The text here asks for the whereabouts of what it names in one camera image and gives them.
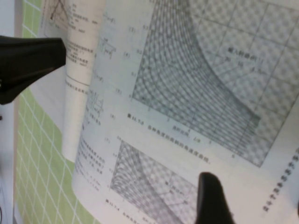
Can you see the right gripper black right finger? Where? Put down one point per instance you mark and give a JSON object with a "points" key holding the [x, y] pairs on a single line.
{"points": [[298, 204]]}

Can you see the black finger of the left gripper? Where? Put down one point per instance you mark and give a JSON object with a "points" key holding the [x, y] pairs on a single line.
{"points": [[28, 60]]}

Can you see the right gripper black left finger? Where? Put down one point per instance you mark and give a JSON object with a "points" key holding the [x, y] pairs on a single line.
{"points": [[212, 203]]}

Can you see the hardcover textbook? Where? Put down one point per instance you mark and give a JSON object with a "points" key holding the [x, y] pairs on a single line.
{"points": [[187, 70]]}

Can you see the green white checked tablecloth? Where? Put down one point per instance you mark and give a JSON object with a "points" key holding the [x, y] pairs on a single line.
{"points": [[35, 151]]}

